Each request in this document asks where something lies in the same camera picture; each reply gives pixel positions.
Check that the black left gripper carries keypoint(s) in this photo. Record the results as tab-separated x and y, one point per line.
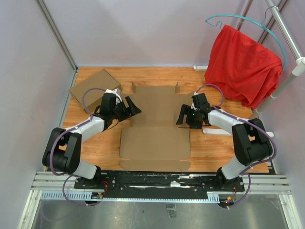
132	110

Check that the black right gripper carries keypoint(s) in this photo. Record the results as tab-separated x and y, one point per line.
197	125

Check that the brown cardboard box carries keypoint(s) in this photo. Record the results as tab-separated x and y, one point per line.
102	79
154	142

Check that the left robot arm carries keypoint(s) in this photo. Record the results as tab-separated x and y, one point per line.
63	151

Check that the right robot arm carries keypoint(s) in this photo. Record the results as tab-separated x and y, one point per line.
252	144

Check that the folded brown cardboard box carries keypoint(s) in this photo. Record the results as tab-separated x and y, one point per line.
102	79

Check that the red cloth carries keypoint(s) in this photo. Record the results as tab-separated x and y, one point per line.
242	68

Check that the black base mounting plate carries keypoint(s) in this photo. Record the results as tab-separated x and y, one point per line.
159	185

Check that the teal clothes hanger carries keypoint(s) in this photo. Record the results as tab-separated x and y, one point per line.
221	25

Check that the white clothes rack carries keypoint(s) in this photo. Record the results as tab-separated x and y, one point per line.
300	61

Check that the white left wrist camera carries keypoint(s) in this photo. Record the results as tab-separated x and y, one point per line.
117	93

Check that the grey slotted cable duct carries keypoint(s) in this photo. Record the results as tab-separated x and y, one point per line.
88	196

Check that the aluminium frame rail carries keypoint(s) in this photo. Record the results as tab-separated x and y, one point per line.
266	203

